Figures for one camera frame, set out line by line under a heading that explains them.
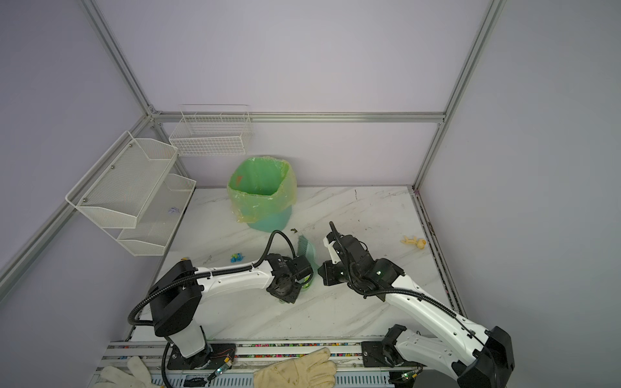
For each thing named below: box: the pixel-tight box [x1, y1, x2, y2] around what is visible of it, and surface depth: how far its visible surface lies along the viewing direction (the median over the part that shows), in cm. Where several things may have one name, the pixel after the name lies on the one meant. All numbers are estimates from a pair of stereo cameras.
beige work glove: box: [253, 347, 337, 388], surface depth 72 cm
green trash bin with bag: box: [228, 156, 298, 233], surface depth 97 cm
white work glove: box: [92, 356, 162, 388], surface depth 72 cm
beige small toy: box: [401, 236, 427, 249], surface depth 101 cm
